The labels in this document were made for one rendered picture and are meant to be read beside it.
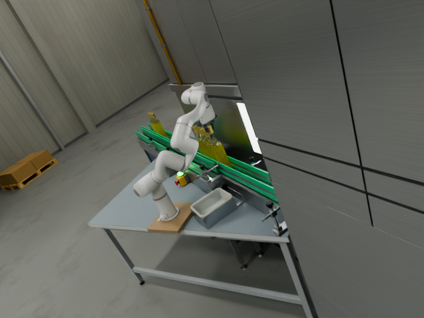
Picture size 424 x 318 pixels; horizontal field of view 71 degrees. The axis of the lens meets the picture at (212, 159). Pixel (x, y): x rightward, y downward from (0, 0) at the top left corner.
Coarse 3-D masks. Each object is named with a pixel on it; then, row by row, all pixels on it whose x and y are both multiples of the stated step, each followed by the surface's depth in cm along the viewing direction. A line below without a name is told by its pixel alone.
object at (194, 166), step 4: (136, 132) 326; (140, 136) 321; (144, 136) 296; (144, 140) 308; (148, 140) 290; (152, 140) 276; (156, 144) 267; (160, 144) 256; (160, 148) 263; (164, 148) 249; (192, 164) 199; (196, 164) 195; (192, 168) 205; (196, 168) 198; (196, 172) 202; (200, 172) 195
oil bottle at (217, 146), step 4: (212, 144) 182; (216, 144) 181; (220, 144) 182; (212, 148) 185; (216, 148) 181; (220, 148) 183; (216, 152) 183; (220, 152) 183; (224, 152) 185; (216, 156) 186; (220, 156) 184; (224, 156) 185; (220, 160) 185; (224, 160) 186; (228, 160) 188; (224, 164) 187; (228, 164) 188
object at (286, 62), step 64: (256, 0) 59; (320, 0) 48; (384, 0) 40; (256, 64) 70; (320, 64) 54; (384, 64) 44; (256, 128) 86; (320, 128) 63; (384, 128) 50; (320, 192) 76; (384, 192) 58
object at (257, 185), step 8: (144, 128) 326; (160, 136) 282; (216, 168) 193; (224, 168) 181; (232, 168) 172; (232, 176) 176; (240, 176) 166; (248, 176) 158; (248, 184) 163; (256, 184) 153; (264, 184) 146; (264, 192) 150; (272, 192) 143
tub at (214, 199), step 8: (216, 192) 184; (224, 192) 178; (200, 200) 180; (208, 200) 182; (216, 200) 184; (224, 200) 183; (192, 208) 174; (200, 208) 180; (208, 208) 181; (216, 208) 167; (200, 216) 165
